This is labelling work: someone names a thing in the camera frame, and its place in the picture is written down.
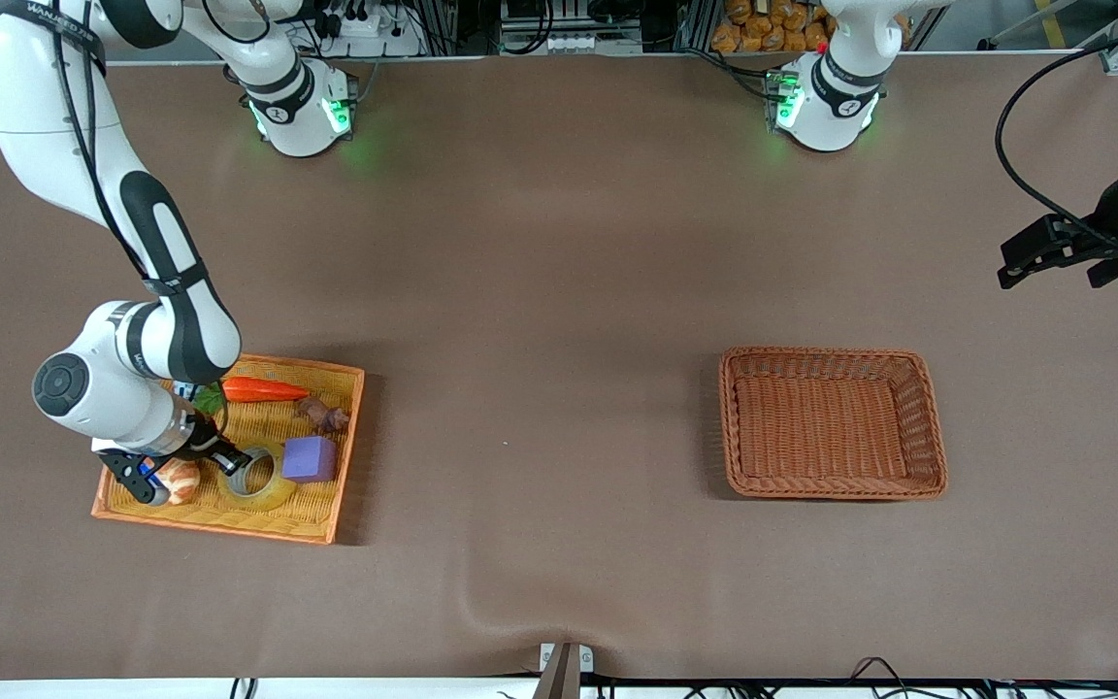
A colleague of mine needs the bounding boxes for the black electronics box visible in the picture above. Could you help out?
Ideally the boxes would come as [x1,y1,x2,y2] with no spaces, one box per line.
[501,0,608,30]

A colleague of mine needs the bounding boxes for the brown table cover cloth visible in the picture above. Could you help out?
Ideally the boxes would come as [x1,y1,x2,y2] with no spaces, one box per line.
[0,53,1118,681]

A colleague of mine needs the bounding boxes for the looped black cable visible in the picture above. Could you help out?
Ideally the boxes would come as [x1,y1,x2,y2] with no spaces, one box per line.
[848,656,921,696]

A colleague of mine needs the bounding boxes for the brown wicker basket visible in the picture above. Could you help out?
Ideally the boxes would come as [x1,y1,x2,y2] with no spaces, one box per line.
[719,347,949,502]

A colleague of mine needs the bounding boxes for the orange-rimmed yellow wicker tray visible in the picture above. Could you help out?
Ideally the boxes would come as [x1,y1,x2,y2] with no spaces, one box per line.
[91,353,366,547]

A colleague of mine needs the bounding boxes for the brown toy root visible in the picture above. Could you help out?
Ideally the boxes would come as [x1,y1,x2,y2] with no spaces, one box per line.
[295,396,351,435]

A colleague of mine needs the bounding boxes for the purple foam cube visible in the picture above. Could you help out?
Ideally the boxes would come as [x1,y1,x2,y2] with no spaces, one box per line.
[282,436,338,484]

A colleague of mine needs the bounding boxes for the orange toy carrot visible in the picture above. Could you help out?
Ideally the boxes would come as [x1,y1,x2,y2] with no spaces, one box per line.
[195,376,312,415]

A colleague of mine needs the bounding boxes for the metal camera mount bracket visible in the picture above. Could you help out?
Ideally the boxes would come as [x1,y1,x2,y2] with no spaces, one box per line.
[535,641,596,699]

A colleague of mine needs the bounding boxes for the toy croissant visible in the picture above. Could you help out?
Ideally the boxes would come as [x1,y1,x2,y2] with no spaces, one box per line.
[156,458,202,506]

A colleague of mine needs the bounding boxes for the long black cable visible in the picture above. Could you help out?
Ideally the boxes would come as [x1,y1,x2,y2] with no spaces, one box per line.
[608,674,1118,698]

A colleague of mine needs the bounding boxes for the white power strip with plugs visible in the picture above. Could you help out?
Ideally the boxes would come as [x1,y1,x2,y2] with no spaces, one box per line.
[312,0,424,59]

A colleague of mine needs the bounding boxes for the yellowish clear packing tape roll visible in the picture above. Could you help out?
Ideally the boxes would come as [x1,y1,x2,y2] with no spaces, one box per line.
[216,445,298,513]

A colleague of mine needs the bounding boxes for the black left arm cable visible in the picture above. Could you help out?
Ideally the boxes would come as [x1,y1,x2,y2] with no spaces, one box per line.
[995,21,1118,249]

